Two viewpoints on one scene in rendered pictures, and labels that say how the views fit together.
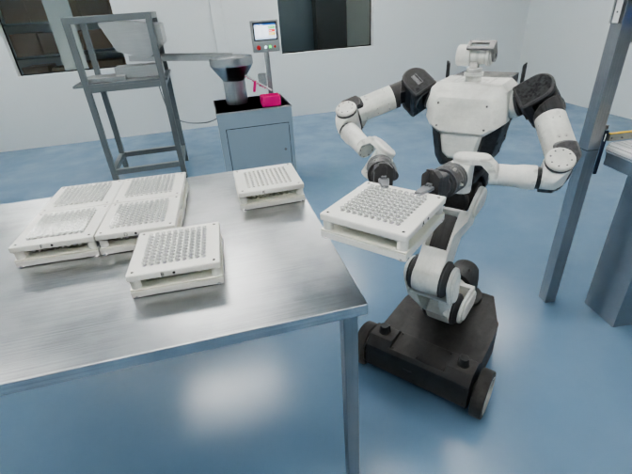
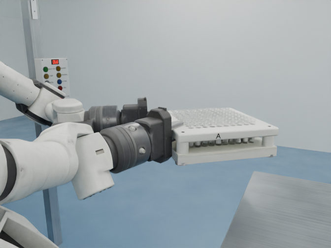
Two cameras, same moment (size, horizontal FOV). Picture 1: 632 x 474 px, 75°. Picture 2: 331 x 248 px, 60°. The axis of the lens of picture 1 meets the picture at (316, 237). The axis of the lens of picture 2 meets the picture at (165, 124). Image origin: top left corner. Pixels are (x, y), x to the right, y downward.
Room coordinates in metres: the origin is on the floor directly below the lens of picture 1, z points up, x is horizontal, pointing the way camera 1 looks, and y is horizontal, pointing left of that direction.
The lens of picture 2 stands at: (1.62, 0.17, 1.21)
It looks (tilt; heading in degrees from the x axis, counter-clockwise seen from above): 14 degrees down; 218
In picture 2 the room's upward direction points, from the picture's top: straight up
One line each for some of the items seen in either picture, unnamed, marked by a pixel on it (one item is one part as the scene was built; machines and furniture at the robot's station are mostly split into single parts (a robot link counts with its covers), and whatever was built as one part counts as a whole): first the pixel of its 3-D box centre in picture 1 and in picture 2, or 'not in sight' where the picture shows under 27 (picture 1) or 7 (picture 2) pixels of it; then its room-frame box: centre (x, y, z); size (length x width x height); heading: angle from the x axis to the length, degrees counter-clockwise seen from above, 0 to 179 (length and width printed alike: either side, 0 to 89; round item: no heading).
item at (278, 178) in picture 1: (266, 179); not in sight; (1.53, 0.18, 0.91); 0.25 x 0.24 x 0.02; 13
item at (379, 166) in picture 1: (381, 176); (143, 140); (1.20, -0.22, 1.02); 0.12 x 0.10 x 0.13; 174
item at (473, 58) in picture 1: (473, 58); not in sight; (1.47, -0.57, 1.31); 0.10 x 0.07 x 0.09; 52
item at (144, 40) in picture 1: (164, 102); not in sight; (4.08, 1.35, 0.75); 1.43 x 1.06 x 1.50; 102
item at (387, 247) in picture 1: (384, 224); (208, 139); (0.98, -0.19, 0.98); 0.24 x 0.24 x 0.02; 52
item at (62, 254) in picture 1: (70, 239); not in sight; (1.23, 0.83, 0.86); 0.24 x 0.24 x 0.02; 10
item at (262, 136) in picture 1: (256, 145); not in sight; (3.72, 0.49, 0.38); 0.63 x 0.57 x 0.76; 102
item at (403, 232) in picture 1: (384, 208); (209, 122); (0.98, -0.19, 1.02); 0.25 x 0.24 x 0.02; 52
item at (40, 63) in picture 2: not in sight; (53, 82); (0.74, -1.31, 1.03); 0.17 x 0.06 x 0.26; 7
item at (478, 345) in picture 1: (442, 317); not in sight; (1.46, -0.56, 0.19); 0.64 x 0.52 x 0.33; 142
